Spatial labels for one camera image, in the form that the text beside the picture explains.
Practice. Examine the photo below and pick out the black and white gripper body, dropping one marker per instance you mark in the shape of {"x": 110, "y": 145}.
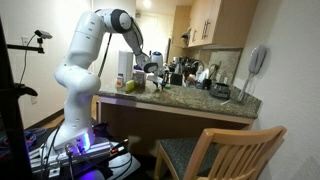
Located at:
{"x": 158, "y": 76}

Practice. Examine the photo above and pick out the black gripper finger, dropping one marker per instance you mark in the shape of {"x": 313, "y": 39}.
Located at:
{"x": 163, "y": 86}

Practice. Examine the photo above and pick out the green handled spoon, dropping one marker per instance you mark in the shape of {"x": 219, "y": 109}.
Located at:
{"x": 167, "y": 86}

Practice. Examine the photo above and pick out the white bottle orange label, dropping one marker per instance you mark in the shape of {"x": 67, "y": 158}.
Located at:
{"x": 120, "y": 80}

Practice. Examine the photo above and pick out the yellow sticky note pad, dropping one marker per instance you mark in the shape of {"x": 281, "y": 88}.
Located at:
{"x": 129, "y": 86}

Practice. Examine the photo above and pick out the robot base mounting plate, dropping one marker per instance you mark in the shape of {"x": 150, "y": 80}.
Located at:
{"x": 51, "y": 162}

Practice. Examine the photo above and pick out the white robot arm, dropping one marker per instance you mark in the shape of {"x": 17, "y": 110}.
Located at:
{"x": 73, "y": 72}

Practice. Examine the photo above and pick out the clear jar purple lid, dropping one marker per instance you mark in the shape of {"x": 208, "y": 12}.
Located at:
{"x": 138, "y": 76}

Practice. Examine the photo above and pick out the white paper towel roll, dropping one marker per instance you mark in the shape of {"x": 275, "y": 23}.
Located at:
{"x": 125, "y": 64}

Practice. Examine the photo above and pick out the black toaster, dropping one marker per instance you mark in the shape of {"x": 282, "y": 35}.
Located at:
{"x": 220, "y": 90}

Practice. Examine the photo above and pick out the upper wooden cabinets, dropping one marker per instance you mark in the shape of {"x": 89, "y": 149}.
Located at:
{"x": 216, "y": 23}

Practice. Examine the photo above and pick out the wooden chair grey cushion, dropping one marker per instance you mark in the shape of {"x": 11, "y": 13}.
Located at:
{"x": 219, "y": 154}

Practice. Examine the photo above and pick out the white wall telephone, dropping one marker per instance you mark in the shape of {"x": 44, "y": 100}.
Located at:
{"x": 257, "y": 58}

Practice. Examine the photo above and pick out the small camera on arm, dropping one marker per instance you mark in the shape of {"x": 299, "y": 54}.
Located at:
{"x": 43, "y": 34}

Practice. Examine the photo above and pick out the black camera stand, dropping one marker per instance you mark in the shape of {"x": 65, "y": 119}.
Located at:
{"x": 11, "y": 116}

